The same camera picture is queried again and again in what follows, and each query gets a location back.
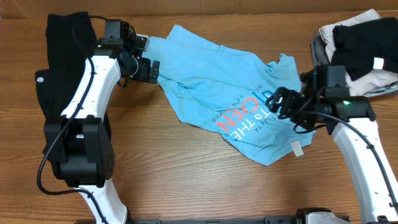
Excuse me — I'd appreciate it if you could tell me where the light blue printed t-shirt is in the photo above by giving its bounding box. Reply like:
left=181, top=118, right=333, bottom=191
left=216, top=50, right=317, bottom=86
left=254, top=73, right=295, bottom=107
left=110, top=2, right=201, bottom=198
left=144, top=25, right=313, bottom=166

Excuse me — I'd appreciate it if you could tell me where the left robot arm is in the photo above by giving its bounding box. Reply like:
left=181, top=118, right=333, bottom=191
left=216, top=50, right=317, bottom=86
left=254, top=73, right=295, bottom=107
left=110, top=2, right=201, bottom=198
left=36, top=19, right=160, bottom=224

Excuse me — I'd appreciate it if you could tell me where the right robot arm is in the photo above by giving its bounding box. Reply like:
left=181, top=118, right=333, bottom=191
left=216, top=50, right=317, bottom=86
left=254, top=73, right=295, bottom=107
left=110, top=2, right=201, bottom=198
left=266, top=65, right=397, bottom=223

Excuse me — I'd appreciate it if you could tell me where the grey folded garment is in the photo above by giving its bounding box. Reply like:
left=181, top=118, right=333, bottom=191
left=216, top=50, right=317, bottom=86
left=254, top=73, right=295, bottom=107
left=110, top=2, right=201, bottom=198
left=310, top=32, right=397, bottom=98

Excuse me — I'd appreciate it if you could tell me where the black garment with logo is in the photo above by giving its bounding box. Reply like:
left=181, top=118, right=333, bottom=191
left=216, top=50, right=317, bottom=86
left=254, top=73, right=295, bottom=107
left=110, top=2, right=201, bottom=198
left=35, top=12, right=97, bottom=120

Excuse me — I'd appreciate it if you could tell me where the beige folded garment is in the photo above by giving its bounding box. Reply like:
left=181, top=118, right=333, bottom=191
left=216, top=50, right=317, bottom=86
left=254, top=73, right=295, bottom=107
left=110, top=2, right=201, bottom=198
left=311, top=9, right=397, bottom=96

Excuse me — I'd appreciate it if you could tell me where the black folded garment on pile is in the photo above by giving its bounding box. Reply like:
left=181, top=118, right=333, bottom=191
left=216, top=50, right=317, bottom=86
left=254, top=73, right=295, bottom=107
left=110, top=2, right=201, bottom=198
left=331, top=17, right=397, bottom=81

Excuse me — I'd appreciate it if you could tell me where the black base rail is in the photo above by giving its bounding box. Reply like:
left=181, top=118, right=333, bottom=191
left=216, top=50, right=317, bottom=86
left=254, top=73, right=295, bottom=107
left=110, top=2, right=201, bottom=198
left=129, top=215, right=307, bottom=224

